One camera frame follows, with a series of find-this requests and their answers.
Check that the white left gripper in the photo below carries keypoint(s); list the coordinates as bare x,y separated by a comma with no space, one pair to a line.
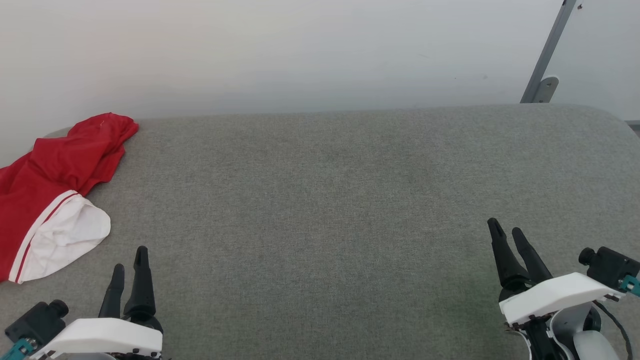
105,335

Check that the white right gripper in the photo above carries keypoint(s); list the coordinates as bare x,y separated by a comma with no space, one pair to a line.
555,295

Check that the red and white garment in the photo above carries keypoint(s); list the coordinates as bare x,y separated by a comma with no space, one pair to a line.
55,170

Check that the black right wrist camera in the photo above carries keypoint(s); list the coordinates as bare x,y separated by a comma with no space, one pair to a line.
612,267

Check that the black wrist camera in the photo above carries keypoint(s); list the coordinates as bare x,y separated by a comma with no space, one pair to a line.
35,322
612,267

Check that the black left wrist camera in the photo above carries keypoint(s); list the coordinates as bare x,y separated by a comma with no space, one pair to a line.
35,322

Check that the grey metal bracket pole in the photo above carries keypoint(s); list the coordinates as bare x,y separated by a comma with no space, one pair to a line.
547,50

